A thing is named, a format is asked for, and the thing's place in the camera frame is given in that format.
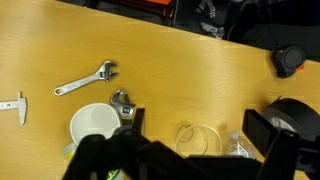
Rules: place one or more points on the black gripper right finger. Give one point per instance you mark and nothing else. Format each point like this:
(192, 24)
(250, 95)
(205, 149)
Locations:
(284, 151)

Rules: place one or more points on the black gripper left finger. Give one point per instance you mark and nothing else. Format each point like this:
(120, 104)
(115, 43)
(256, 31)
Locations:
(96, 156)

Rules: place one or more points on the black tape roll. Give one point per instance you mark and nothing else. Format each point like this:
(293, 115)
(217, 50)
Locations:
(294, 115)

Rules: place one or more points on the clear plastic water bottle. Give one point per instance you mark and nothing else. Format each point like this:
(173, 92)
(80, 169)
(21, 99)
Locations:
(239, 147)

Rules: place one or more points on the clear drinking glass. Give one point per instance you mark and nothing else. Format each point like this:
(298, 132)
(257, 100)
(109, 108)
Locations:
(197, 139)

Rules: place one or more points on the silver adjustable wrench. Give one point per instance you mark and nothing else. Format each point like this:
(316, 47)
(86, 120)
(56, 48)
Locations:
(103, 73)

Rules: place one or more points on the black orange tape measure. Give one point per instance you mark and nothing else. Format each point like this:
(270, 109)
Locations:
(288, 60)

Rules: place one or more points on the silver vernier caliper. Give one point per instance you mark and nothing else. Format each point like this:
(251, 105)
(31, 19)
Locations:
(20, 104)

